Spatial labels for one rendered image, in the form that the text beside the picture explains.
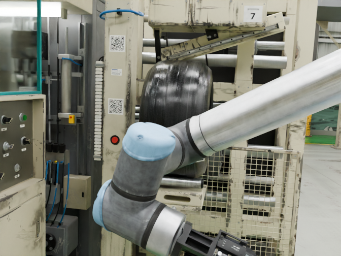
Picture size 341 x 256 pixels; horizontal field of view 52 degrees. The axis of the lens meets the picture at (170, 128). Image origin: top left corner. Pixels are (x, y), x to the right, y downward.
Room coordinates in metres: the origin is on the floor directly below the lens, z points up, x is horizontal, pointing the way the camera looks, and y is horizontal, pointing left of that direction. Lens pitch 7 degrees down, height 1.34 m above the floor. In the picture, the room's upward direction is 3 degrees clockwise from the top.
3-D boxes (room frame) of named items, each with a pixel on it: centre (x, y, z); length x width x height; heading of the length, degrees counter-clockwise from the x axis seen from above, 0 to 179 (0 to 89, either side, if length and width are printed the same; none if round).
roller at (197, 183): (1.57, 0.01, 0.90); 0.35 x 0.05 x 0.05; 81
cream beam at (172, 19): (1.98, -0.17, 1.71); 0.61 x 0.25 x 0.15; 81
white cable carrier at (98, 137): (1.71, 0.34, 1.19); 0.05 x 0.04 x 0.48; 171
